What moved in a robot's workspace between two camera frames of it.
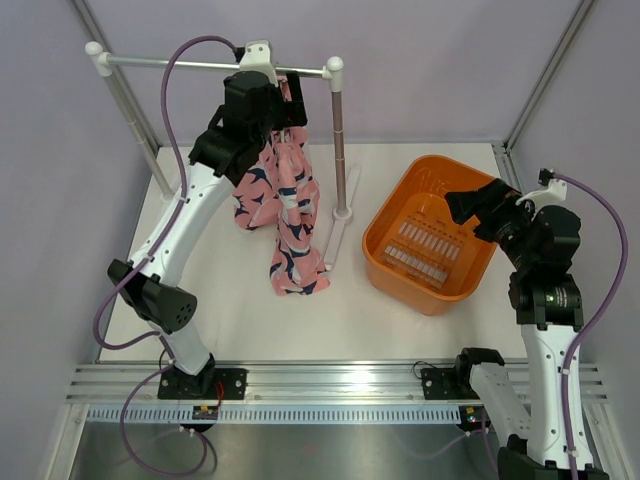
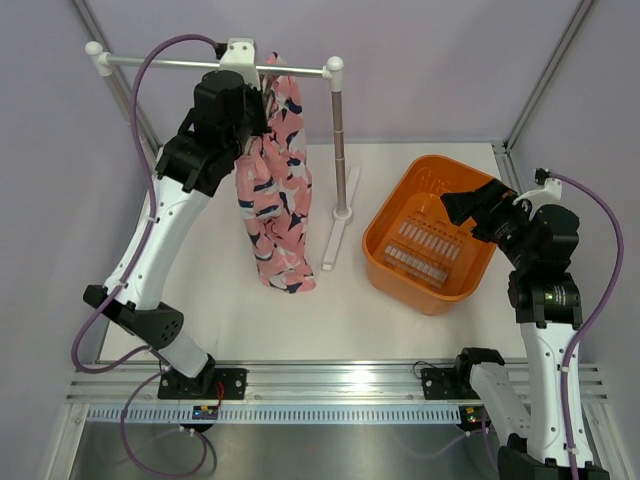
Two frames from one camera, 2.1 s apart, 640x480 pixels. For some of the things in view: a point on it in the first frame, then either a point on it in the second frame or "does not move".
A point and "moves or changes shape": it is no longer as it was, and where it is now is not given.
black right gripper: x=464 y=205 does not move
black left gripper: x=290 y=112 -> x=253 y=94
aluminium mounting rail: x=319 y=382 does not move
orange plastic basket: x=415 y=253 does not move
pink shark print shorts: x=281 y=193 moves or changes shape
